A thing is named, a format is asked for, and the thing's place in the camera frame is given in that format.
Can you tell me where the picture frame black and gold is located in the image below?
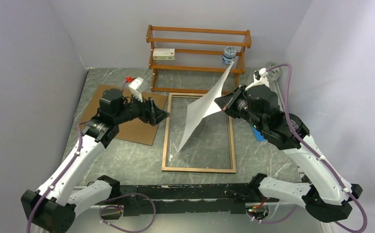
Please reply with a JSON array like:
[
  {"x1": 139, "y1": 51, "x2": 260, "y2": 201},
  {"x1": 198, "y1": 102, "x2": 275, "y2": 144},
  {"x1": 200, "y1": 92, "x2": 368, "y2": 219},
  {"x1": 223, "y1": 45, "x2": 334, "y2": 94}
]
[{"x1": 161, "y1": 92, "x2": 237, "y2": 174}]

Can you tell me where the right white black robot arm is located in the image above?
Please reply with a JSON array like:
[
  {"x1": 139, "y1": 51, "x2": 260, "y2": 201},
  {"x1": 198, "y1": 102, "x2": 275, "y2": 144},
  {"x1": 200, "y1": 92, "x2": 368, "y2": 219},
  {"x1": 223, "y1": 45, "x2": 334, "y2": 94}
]
[{"x1": 214, "y1": 85, "x2": 363, "y2": 223}]

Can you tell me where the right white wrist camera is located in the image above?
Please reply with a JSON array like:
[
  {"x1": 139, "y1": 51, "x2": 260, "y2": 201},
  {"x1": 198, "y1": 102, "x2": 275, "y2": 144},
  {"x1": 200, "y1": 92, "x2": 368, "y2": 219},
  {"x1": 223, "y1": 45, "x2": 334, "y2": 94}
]
[{"x1": 245, "y1": 68, "x2": 270, "y2": 90}]

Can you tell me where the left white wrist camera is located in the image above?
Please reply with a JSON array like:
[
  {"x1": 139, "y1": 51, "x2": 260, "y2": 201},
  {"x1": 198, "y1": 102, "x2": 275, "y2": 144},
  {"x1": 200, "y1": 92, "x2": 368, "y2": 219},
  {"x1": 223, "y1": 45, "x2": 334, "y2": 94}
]
[{"x1": 125, "y1": 77, "x2": 144, "y2": 102}]

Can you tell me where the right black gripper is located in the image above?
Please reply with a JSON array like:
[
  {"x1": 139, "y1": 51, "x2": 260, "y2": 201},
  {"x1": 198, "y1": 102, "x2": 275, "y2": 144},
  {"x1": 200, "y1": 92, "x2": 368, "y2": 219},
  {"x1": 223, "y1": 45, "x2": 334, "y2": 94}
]
[{"x1": 215, "y1": 83, "x2": 264, "y2": 132}]

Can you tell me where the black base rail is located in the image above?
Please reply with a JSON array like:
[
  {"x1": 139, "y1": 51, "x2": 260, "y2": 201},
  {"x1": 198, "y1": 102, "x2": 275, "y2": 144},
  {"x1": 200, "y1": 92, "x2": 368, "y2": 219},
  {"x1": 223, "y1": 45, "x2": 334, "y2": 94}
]
[{"x1": 102, "y1": 183, "x2": 265, "y2": 216}]

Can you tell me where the blue clipboard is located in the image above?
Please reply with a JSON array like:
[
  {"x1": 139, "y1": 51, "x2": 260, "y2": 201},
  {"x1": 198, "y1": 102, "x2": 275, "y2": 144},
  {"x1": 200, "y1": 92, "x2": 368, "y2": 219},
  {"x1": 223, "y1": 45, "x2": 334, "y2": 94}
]
[{"x1": 251, "y1": 126, "x2": 266, "y2": 142}]

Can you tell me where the white photo paper sheet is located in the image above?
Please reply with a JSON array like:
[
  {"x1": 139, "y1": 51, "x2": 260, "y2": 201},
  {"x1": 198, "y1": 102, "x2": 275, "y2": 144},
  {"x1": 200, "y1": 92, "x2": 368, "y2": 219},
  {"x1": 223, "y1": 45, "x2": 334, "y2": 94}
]
[{"x1": 177, "y1": 61, "x2": 235, "y2": 152}]

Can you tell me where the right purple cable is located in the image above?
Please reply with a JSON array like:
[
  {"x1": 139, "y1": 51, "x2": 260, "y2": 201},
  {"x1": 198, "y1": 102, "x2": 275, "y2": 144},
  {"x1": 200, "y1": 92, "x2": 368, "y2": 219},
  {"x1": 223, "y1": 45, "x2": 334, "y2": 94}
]
[{"x1": 246, "y1": 63, "x2": 368, "y2": 233}]

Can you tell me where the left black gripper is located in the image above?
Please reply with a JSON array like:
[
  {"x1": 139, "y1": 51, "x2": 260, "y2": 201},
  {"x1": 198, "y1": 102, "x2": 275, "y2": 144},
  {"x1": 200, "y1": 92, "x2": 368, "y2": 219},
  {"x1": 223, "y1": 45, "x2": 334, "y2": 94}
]
[{"x1": 114, "y1": 89, "x2": 169, "y2": 126}]

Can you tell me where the brown cardboard backing board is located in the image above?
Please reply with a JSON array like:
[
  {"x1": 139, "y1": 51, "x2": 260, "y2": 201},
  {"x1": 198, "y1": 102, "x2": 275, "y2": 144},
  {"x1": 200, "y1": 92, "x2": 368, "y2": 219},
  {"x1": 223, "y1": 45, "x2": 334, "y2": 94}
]
[{"x1": 79, "y1": 84, "x2": 169, "y2": 147}]

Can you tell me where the white red small box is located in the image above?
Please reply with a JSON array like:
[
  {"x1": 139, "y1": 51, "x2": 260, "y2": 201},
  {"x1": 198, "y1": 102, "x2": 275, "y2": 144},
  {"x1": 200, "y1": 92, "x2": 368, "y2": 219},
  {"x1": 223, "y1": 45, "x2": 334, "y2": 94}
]
[{"x1": 152, "y1": 48, "x2": 176, "y2": 61}]

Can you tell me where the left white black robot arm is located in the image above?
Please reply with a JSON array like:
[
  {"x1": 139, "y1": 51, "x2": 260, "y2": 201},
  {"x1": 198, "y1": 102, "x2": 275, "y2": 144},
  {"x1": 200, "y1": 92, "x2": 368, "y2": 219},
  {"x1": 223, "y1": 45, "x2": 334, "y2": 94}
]
[{"x1": 21, "y1": 88, "x2": 169, "y2": 233}]

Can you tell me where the orange wooden shelf rack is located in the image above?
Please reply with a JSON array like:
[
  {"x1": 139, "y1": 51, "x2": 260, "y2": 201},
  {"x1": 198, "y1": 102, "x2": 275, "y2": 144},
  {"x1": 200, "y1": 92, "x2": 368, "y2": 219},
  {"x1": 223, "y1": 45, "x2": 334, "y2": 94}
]
[{"x1": 146, "y1": 25, "x2": 252, "y2": 94}]

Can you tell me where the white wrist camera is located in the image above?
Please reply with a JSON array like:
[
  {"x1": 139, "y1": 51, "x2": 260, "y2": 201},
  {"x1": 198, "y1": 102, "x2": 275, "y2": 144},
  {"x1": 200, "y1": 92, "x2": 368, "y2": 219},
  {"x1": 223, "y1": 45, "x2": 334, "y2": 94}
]
[
  {"x1": 125, "y1": 77, "x2": 144, "y2": 102},
  {"x1": 245, "y1": 68, "x2": 270, "y2": 90}
]

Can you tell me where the clear tape roll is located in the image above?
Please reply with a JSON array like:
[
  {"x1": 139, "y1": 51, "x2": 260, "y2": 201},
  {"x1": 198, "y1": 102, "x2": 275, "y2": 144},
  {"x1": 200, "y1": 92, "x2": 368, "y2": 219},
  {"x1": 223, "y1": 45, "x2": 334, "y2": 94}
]
[{"x1": 265, "y1": 63, "x2": 283, "y2": 82}]

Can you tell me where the blue white ceramic jar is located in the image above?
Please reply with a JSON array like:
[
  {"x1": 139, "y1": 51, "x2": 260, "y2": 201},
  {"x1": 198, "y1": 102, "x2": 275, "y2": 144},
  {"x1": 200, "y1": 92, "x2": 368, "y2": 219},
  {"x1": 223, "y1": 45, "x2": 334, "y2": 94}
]
[{"x1": 222, "y1": 46, "x2": 237, "y2": 65}]

